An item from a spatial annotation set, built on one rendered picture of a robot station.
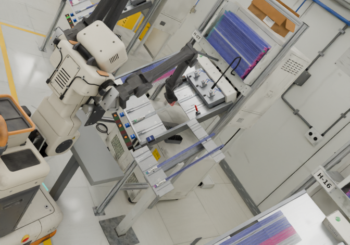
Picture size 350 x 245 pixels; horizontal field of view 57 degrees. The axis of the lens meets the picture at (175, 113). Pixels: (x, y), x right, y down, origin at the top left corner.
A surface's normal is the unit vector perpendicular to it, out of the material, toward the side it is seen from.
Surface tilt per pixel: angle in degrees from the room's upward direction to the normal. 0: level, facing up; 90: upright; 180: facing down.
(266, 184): 90
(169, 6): 90
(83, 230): 0
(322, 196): 90
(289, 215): 45
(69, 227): 0
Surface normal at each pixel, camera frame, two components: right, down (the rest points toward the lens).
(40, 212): 0.55, -0.72
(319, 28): -0.72, -0.13
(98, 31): -0.01, -0.39
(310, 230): -0.11, -0.61
